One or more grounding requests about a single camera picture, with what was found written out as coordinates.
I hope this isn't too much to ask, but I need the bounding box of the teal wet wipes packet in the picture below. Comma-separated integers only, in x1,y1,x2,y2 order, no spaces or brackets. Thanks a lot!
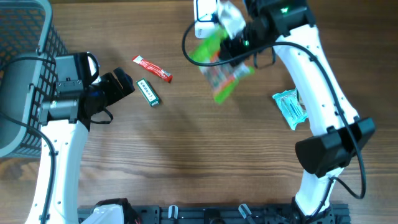
272,88,308,131

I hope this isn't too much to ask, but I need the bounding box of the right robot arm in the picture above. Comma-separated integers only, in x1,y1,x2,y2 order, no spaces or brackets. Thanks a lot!
216,1,375,223

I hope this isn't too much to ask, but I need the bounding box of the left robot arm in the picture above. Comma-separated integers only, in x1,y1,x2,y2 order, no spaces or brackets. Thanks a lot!
26,52,134,223

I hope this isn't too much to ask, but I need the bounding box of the grey plastic shopping basket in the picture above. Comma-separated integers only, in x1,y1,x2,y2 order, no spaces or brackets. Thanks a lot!
0,0,69,159

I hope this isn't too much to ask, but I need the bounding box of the white barcode scanner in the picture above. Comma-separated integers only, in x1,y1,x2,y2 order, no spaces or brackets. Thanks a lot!
193,0,218,39

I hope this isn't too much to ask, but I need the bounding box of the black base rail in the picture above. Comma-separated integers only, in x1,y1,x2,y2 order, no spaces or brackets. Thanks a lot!
77,203,352,224

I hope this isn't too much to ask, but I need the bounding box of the camera cable black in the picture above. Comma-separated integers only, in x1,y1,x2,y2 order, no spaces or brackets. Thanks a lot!
181,18,367,218
1,56,56,224

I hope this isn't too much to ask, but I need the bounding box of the red snack packet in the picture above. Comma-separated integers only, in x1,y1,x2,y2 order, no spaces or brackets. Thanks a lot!
132,55,173,83

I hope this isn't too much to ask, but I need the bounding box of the left camera cable black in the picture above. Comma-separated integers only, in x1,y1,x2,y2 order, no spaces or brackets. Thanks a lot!
1,56,56,224

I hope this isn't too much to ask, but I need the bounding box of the green snack bag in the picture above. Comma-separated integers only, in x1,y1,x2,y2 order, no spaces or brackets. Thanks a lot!
189,28,254,104

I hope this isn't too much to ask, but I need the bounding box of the right camera cable black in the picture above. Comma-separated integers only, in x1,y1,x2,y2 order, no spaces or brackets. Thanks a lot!
181,18,367,218

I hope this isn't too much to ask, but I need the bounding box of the small green box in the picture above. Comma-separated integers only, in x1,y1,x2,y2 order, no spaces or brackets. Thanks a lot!
136,78,160,106

